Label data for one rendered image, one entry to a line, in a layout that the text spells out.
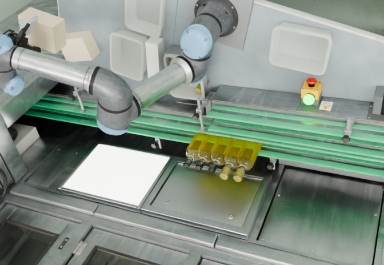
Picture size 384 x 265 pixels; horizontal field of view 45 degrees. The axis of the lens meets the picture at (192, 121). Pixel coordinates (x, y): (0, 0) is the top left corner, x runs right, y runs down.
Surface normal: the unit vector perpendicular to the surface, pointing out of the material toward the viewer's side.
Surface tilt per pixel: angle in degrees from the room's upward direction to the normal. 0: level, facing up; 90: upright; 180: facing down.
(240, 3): 3
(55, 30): 90
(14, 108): 90
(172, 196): 90
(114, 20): 0
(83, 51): 0
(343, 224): 90
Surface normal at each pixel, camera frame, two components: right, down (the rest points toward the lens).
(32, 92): 0.91, 0.14
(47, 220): -0.14, -0.79
